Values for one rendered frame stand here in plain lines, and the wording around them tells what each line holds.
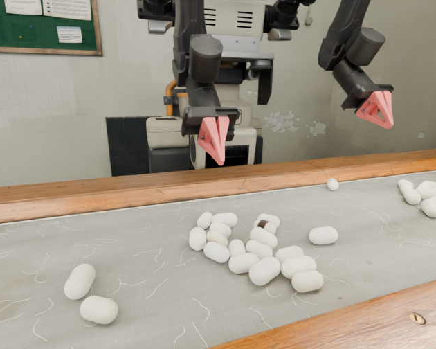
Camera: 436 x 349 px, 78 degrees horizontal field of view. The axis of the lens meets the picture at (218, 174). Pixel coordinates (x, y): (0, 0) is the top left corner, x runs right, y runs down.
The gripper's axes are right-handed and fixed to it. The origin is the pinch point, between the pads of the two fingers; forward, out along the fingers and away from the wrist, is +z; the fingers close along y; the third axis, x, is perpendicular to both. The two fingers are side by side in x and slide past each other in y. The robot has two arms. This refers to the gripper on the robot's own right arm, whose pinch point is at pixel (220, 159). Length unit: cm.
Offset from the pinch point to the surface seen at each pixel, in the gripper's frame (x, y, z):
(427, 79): 42, 172, -83
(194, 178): 8.0, -3.1, -1.6
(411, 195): -4.0, 29.7, 12.5
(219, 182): 6.3, 1.0, 0.8
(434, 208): -7.2, 27.9, 16.1
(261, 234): -6.7, -0.3, 15.9
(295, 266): -10.6, 0.1, 20.8
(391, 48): 46, 173, -122
